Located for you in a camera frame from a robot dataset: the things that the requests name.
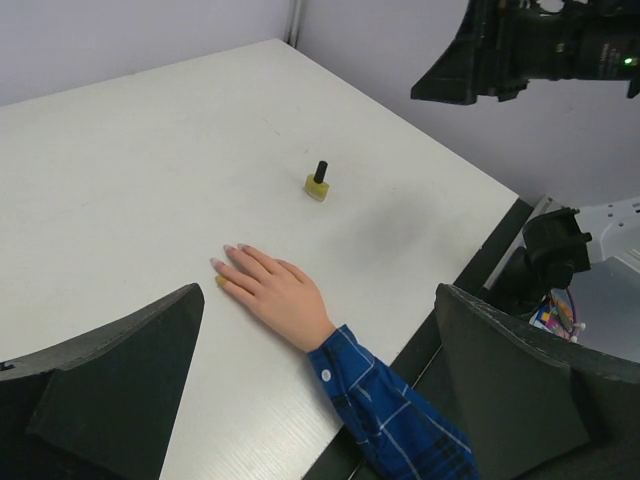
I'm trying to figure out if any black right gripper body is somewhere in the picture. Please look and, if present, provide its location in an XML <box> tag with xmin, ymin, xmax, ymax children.
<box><xmin>469</xmin><ymin>1</ymin><xmax>585</xmax><ymax>103</ymax></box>

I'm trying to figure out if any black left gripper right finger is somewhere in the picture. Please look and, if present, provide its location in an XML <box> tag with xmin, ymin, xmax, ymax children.
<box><xmin>445</xmin><ymin>302</ymin><xmax>639</xmax><ymax>479</ymax></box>

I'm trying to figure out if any person's hand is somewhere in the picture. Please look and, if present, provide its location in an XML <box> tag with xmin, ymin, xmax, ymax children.
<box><xmin>210</xmin><ymin>244</ymin><xmax>336</xmax><ymax>353</ymax></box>

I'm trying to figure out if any right aluminium frame post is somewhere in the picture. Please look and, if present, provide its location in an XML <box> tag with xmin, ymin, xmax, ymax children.
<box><xmin>285</xmin><ymin>0</ymin><xmax>305</xmax><ymax>48</ymax></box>

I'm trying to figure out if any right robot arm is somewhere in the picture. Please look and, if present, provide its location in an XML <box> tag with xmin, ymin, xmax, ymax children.
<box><xmin>411</xmin><ymin>1</ymin><xmax>639</xmax><ymax>315</ymax></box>

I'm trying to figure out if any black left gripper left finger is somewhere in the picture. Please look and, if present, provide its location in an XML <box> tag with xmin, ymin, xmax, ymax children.
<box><xmin>1</xmin><ymin>284</ymin><xmax>204</xmax><ymax>479</ymax></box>

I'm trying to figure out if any yellow nail polish bottle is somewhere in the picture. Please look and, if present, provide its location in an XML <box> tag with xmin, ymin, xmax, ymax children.
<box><xmin>303</xmin><ymin>174</ymin><xmax>329</xmax><ymax>202</ymax></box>

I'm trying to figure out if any blue plaid sleeve forearm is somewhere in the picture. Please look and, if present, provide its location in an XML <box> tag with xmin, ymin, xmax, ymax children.
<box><xmin>308</xmin><ymin>325</ymin><xmax>479</xmax><ymax>479</ymax></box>

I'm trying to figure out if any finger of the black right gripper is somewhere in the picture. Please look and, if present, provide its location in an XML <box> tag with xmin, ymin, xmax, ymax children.
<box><xmin>410</xmin><ymin>32</ymin><xmax>483</xmax><ymax>105</ymax></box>

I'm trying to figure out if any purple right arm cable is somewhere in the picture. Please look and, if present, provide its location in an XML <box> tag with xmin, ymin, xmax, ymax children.
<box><xmin>562</xmin><ymin>287</ymin><xmax>586</xmax><ymax>344</ymax></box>

